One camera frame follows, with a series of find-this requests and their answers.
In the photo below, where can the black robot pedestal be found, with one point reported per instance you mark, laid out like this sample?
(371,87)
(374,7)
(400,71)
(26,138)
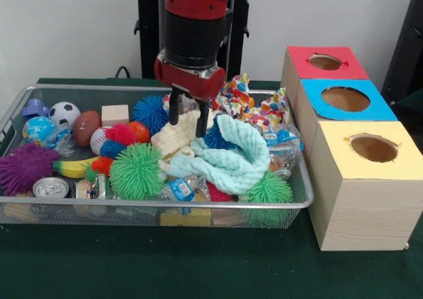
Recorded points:
(145,34)

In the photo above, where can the black panel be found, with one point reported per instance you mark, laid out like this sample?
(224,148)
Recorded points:
(408,47)

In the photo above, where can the light teal waffle cloth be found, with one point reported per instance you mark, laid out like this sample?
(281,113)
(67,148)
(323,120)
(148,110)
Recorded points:
(231,160)

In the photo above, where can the polka dot cloth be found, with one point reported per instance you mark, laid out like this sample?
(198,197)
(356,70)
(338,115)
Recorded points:
(271,114)

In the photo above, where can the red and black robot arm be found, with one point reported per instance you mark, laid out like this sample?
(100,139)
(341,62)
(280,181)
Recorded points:
(195,21)

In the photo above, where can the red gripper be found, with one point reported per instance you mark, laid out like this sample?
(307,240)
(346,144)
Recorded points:
(192,77)

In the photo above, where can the small soccer ball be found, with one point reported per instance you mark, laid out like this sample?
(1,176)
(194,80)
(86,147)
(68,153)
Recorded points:
(64,112)

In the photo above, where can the green spiky ball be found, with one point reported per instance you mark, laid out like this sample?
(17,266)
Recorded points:
(268,188)

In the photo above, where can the purple spiky ball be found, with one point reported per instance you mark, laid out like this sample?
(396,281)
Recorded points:
(26,168)

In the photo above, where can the cream waffle cloth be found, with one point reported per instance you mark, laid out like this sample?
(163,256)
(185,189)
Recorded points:
(175,140)

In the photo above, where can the heart print cloth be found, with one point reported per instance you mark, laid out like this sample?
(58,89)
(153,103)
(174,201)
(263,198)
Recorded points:
(232,95)

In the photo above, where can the wooden box with three holes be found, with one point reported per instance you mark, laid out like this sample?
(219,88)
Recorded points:
(363,206)

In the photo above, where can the blue globe ball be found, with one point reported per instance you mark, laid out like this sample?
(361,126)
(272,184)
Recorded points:
(38,130)

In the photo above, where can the dark green tablecloth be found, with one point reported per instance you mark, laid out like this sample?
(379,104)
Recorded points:
(198,266)

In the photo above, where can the green fuzzy monster toy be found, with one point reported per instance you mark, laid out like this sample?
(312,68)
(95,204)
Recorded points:
(135,171)

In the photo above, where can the blue spiky ball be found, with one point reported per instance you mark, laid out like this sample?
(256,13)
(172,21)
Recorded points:
(151,114)

